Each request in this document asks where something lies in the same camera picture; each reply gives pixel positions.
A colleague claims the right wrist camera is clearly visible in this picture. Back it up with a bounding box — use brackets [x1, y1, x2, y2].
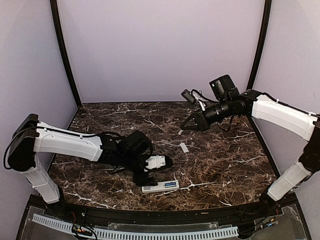
[181, 89, 196, 105]

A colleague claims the blue battery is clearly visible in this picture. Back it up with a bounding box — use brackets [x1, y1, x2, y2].
[164, 182, 179, 188]

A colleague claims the white remote control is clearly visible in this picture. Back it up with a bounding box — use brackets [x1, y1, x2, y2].
[141, 180, 180, 193]

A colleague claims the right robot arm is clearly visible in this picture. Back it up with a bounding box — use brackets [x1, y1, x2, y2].
[180, 74, 320, 217]

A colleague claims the right black frame post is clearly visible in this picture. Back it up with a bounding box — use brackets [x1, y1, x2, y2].
[246, 0, 272, 90]

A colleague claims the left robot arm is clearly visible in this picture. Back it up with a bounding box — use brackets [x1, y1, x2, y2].
[3, 114, 166, 218]

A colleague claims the left black frame post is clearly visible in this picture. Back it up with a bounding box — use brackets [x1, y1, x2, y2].
[49, 0, 82, 108]

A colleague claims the black frame post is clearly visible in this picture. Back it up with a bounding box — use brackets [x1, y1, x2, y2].
[49, 0, 82, 108]
[246, 0, 272, 90]

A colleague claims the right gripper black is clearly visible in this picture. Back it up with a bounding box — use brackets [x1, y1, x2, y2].
[180, 97, 233, 131]

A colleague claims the black front rail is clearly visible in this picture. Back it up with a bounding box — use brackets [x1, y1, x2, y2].
[44, 192, 298, 231]

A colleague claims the white slotted cable duct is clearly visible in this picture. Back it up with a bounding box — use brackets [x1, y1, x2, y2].
[31, 213, 239, 240]

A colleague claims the white battery cover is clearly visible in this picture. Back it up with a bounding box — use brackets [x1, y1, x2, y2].
[179, 142, 189, 153]

